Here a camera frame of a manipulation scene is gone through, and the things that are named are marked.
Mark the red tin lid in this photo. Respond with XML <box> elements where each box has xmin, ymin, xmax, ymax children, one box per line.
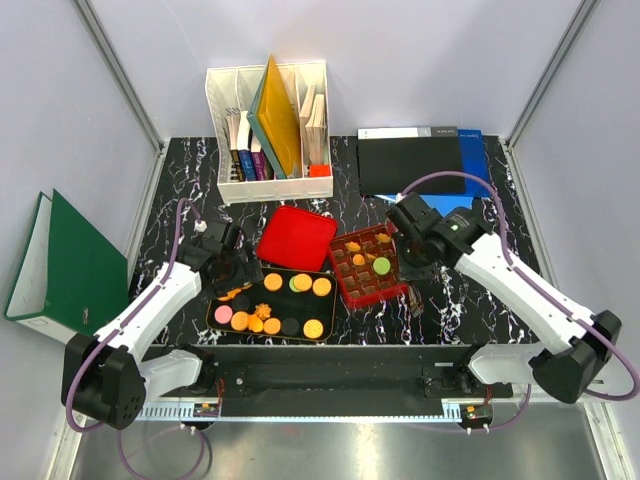
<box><xmin>256</xmin><ymin>206</ymin><xmax>338</xmax><ymax>271</ymax></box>

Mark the green sandwich cookie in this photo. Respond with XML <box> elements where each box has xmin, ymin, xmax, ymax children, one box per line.
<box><xmin>289</xmin><ymin>277</ymin><xmax>300</xmax><ymax>293</ymax></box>
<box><xmin>372</xmin><ymin>257</ymin><xmax>391</xmax><ymax>276</ymax></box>

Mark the red tin box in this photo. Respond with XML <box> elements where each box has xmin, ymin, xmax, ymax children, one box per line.
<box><xmin>328</xmin><ymin>224</ymin><xmax>408</xmax><ymax>309</ymax></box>

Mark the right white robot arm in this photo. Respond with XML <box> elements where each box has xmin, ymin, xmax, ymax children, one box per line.
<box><xmin>387</xmin><ymin>193</ymin><xmax>621</xmax><ymax>404</ymax></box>

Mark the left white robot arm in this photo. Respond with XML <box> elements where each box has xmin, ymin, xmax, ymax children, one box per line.
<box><xmin>61</xmin><ymin>221</ymin><xmax>264</xmax><ymax>433</ymax></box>

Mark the fish shaped cookie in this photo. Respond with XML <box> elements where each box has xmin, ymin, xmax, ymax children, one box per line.
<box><xmin>217</xmin><ymin>291</ymin><xmax>238</xmax><ymax>302</ymax></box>

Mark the round biscuit behind green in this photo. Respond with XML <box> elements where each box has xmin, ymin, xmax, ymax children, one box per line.
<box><xmin>264</xmin><ymin>273</ymin><xmax>283</xmax><ymax>292</ymax></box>

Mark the black sandwich cookie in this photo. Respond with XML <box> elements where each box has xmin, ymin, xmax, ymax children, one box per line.
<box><xmin>281</xmin><ymin>318</ymin><xmax>300</xmax><ymax>337</ymax></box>
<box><xmin>231</xmin><ymin>294</ymin><xmax>251</xmax><ymax>312</ymax></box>

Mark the pink sandwich cookie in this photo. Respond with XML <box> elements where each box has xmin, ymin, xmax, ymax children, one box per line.
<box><xmin>214</xmin><ymin>305</ymin><xmax>234</xmax><ymax>325</ymax></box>

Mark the light blue folder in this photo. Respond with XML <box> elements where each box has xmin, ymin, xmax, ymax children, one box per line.
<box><xmin>377</xmin><ymin>192</ymin><xmax>473</xmax><ymax>221</ymax></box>

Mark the lower round biscuit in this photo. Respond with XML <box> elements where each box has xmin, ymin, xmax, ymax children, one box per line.
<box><xmin>230</xmin><ymin>311</ymin><xmax>250</xmax><ymax>331</ymax></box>

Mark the swirl meringue cookie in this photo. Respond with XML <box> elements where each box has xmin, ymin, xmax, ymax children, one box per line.
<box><xmin>254</xmin><ymin>303</ymin><xmax>272</xmax><ymax>321</ymax></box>

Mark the maple leaf cookie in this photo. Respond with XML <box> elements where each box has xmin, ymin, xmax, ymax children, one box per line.
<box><xmin>376</xmin><ymin>233</ymin><xmax>391</xmax><ymax>244</ymax></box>

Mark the small fish cookie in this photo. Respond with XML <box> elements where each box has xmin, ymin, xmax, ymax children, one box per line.
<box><xmin>248</xmin><ymin>315</ymin><xmax>264</xmax><ymax>333</ymax></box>

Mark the black cookie tray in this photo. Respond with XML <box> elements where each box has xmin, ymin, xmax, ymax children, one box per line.
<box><xmin>206</xmin><ymin>268</ymin><xmax>338</xmax><ymax>342</ymax></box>

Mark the plain round orange cookie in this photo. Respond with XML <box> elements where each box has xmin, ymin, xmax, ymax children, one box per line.
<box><xmin>263</xmin><ymin>318</ymin><xmax>281</xmax><ymax>335</ymax></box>

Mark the far right round biscuit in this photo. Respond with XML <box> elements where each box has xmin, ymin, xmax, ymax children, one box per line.
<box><xmin>312</xmin><ymin>277</ymin><xmax>332</xmax><ymax>297</ymax></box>

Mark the flower cookie in box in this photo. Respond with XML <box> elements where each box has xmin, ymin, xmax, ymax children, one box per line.
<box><xmin>346</xmin><ymin>241</ymin><xmax>361</xmax><ymax>253</ymax></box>

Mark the corner round biscuit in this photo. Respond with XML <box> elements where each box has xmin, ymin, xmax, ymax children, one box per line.
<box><xmin>303</xmin><ymin>319</ymin><xmax>324</xmax><ymax>340</ymax></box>

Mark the white file organizer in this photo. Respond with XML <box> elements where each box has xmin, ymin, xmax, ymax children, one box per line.
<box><xmin>205</xmin><ymin>58</ymin><xmax>334</xmax><ymax>205</ymax></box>

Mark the black folder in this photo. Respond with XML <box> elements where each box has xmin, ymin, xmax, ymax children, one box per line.
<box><xmin>357</xmin><ymin>126</ymin><xmax>463</xmax><ymax>196</ymax></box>

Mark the orange small box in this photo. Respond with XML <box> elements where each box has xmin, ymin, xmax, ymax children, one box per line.
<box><xmin>309</xmin><ymin>164</ymin><xmax>331</xmax><ymax>178</ymax></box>

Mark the yellow teal book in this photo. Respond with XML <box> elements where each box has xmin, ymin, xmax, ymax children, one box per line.
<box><xmin>247</xmin><ymin>55</ymin><xmax>302</xmax><ymax>180</ymax></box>

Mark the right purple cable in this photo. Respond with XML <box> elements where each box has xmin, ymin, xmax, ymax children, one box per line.
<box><xmin>399</xmin><ymin>170</ymin><xmax>640</xmax><ymax>434</ymax></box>

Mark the purple cable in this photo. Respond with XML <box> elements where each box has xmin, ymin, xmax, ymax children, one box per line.
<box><xmin>399</xmin><ymin>170</ymin><xmax>640</xmax><ymax>434</ymax></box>
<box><xmin>64</xmin><ymin>197</ymin><xmax>213</xmax><ymax>479</ymax></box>

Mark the green ring binder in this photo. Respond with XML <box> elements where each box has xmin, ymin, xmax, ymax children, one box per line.
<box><xmin>4</xmin><ymin>191</ymin><xmax>129</xmax><ymax>344</ymax></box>

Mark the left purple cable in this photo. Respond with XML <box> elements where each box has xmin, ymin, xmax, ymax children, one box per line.
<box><xmin>64</xmin><ymin>197</ymin><xmax>213</xmax><ymax>479</ymax></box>

